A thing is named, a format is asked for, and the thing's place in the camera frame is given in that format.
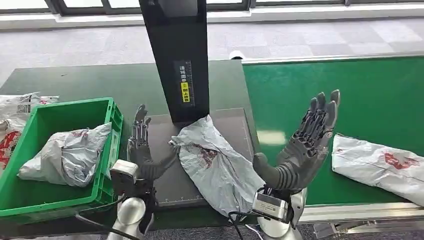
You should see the green conveyor belt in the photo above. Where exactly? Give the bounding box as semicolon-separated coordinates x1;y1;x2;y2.
242;56;424;206

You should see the white conveyor roller end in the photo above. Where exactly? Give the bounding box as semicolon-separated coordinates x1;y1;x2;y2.
229;49;247;61

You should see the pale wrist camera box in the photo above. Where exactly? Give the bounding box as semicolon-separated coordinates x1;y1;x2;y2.
251;191;290;223
109;159;140;196

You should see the dark window frame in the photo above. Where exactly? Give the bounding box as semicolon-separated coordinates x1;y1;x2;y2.
0;0;424;17

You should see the yellow and black warning sticker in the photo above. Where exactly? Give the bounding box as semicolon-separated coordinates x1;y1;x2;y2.
173;60;196;108

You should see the white window sill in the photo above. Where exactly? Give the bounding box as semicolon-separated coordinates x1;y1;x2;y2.
0;3;424;31

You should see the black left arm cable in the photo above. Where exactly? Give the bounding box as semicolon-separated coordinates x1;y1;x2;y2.
74;194;142;240

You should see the black scanner column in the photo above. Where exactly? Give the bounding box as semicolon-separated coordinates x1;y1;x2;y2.
138;0;211;124

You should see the green plastic crate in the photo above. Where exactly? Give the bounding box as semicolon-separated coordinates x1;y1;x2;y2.
0;96;124;220

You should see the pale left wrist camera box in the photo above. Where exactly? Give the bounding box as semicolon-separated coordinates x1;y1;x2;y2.
109;159;140;196

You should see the white parcel with QR label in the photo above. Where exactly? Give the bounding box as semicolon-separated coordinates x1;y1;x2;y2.
0;92;60;132

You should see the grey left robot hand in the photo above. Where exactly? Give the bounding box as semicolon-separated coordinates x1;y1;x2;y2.
126;104;181;182

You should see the aluminium conveyor rail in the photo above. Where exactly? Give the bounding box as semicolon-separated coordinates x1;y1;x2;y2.
298;202;424;233

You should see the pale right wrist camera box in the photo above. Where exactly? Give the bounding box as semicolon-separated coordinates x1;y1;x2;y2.
251;191;290;223

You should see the thin white cable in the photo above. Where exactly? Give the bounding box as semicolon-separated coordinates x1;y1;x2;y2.
245;225;263;240

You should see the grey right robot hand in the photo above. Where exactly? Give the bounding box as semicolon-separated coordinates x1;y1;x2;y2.
253;89;341;193

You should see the white parcel with red print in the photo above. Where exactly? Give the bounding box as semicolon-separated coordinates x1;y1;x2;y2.
0;129;22;171

